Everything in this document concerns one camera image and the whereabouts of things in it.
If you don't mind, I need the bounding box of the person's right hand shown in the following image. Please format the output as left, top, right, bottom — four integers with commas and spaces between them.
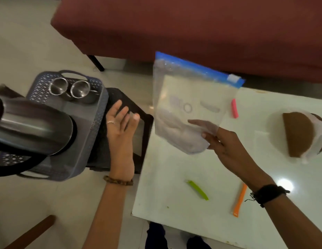
188, 119, 276, 192

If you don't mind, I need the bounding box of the person's left hand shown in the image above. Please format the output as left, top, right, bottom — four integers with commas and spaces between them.
106, 100, 141, 182

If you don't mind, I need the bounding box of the grey plastic basket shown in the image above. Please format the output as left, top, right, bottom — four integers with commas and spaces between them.
0, 70, 109, 182

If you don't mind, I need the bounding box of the green bag sealing clip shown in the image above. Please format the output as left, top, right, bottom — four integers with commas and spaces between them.
186, 180, 209, 201

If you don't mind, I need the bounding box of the wide orange bag sealing clip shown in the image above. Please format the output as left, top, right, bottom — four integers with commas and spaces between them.
233, 183, 248, 218

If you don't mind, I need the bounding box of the clear plastic zip bag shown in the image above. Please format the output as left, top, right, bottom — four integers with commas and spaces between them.
152, 51, 246, 155

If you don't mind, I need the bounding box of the stainless steel mug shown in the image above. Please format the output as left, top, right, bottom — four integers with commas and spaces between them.
70, 80, 99, 99
48, 77, 71, 98

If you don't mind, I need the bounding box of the brown napkin holder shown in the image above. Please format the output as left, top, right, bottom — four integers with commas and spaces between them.
282, 112, 322, 158

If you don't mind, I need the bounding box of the single white paper napkin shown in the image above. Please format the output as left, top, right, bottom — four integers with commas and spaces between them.
300, 110, 322, 164

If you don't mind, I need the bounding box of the steel electric kettle black handle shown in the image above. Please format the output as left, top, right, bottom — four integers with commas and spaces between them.
0, 94, 78, 177

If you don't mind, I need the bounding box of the person's right forearm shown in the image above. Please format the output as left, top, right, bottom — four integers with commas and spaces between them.
263, 195, 322, 249

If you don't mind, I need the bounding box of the person's left forearm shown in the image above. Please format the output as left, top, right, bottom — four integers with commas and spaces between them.
82, 183, 133, 249

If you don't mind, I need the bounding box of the black plastic stool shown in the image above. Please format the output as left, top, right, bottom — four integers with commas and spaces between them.
87, 87, 154, 175

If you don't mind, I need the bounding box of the white glossy table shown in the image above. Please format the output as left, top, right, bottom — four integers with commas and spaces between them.
132, 86, 322, 249

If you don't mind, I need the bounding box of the black braided wristband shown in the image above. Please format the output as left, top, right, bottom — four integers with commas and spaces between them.
244, 184, 291, 208

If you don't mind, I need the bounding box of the dark gold patterned garment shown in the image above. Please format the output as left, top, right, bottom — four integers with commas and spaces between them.
145, 221, 212, 249

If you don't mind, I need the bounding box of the red fabric sofa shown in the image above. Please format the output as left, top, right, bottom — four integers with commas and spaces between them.
51, 0, 322, 85

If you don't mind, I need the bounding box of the brown wooden chair leg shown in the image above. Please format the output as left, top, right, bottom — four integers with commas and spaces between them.
4, 214, 57, 249

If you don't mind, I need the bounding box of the brown beaded bracelet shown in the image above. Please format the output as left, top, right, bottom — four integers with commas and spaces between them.
103, 175, 134, 186

